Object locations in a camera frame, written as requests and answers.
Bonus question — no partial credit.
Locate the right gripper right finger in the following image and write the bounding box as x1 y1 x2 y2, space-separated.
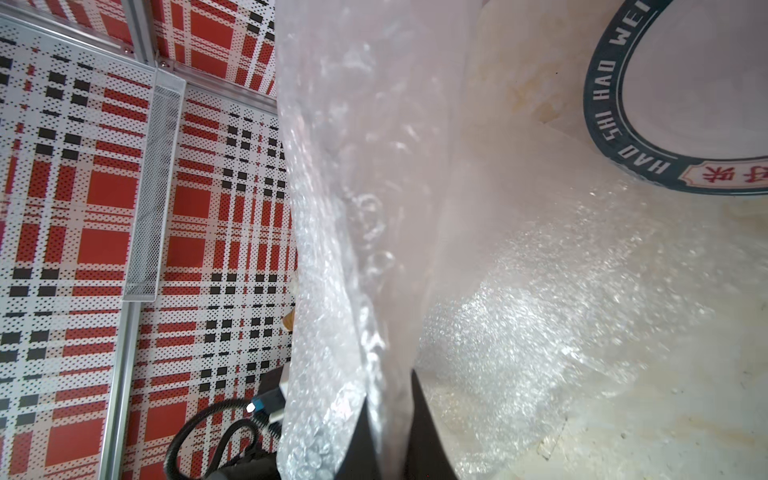
403 371 458 480

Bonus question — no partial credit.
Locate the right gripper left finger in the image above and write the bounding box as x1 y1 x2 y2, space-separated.
334 398 381 480

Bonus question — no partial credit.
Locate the bubble wrap of plate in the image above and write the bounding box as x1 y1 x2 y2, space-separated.
276 1 767 479

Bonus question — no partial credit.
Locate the grey rimmed plate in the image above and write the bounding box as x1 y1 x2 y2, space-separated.
583 1 767 196

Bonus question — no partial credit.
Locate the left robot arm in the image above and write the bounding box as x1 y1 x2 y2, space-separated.
163 399 282 479

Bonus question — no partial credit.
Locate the white wire mesh basket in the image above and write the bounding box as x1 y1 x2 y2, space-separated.
123 69 186 302

